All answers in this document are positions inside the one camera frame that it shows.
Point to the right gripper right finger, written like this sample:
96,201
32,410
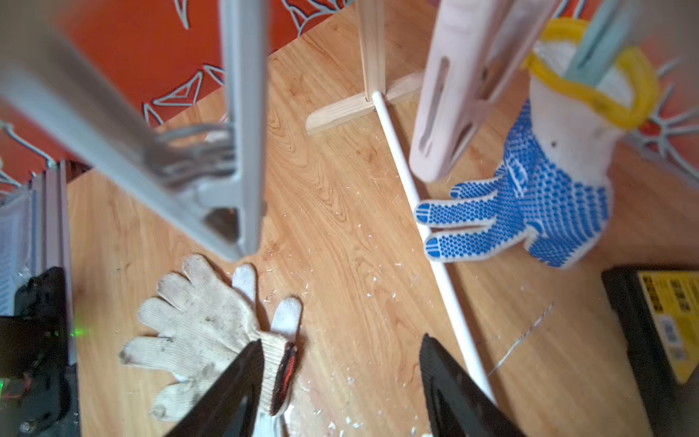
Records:
455,404

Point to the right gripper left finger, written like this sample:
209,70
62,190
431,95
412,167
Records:
229,407

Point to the white cotton glove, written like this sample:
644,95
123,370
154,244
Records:
202,324

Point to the grey clip hanger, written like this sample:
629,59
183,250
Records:
207,179

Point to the blue dotted glove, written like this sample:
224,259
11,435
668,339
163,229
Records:
551,192

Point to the wooden drying rack stand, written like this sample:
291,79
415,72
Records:
376,97

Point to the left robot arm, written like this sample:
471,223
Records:
39,388

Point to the pink clothespin clip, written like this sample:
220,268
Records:
476,49

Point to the mint clothespin clip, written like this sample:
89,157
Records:
607,35

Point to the black tool case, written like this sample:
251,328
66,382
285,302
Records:
657,307

